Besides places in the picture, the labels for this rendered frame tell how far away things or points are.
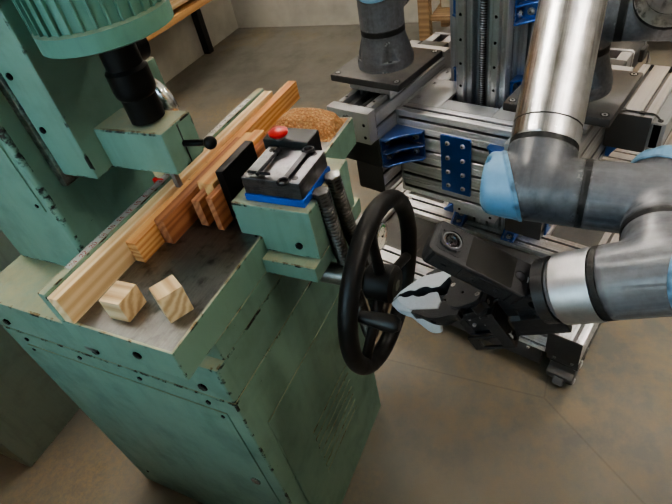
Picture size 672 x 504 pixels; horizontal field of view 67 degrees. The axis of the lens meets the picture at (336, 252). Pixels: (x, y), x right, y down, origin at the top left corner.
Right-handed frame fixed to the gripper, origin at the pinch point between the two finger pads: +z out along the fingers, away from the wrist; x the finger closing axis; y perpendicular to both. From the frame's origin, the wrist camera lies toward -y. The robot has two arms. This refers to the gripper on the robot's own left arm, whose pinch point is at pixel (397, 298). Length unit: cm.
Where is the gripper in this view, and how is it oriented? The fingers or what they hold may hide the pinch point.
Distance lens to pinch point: 67.0
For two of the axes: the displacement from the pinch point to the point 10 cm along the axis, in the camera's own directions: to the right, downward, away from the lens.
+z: -6.9, 1.8, 7.0
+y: 6.1, 6.7, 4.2
